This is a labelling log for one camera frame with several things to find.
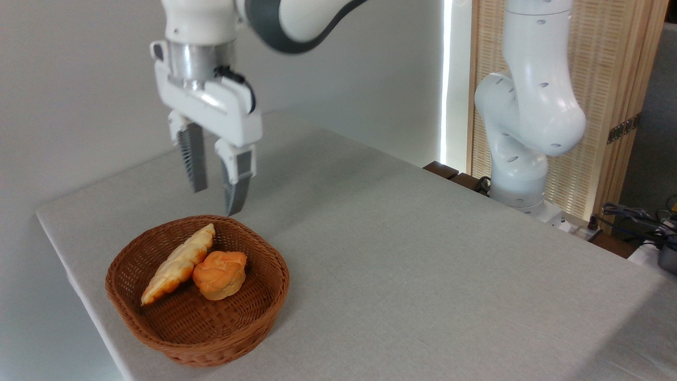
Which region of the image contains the bundle of dark cables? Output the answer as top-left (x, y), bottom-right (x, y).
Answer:
top-left (587, 195), bottom-right (677, 250)

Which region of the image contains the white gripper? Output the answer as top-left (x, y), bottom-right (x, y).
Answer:
top-left (154, 57), bottom-right (263, 217)

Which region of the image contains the long pale bread loaf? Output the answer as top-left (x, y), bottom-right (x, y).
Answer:
top-left (140, 223), bottom-right (216, 307)

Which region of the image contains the wooden slatted screen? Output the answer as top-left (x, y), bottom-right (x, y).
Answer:
top-left (467, 0), bottom-right (670, 234)

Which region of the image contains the brown wicker basket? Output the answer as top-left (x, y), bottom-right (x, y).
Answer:
top-left (105, 214), bottom-right (290, 368)

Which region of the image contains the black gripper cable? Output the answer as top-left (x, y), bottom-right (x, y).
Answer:
top-left (214, 65), bottom-right (258, 115)

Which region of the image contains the black screen hinge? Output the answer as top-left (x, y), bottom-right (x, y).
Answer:
top-left (607, 112), bottom-right (642, 144)

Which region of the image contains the round orange bread roll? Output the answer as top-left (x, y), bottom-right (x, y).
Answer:
top-left (192, 250), bottom-right (248, 302)

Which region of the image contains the dark brown wooden block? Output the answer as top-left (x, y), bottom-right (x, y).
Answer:
top-left (449, 173), bottom-right (490, 196)
top-left (423, 161), bottom-right (460, 181)

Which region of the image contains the grey tablecloth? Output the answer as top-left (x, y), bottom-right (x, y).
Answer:
top-left (35, 110), bottom-right (677, 381)

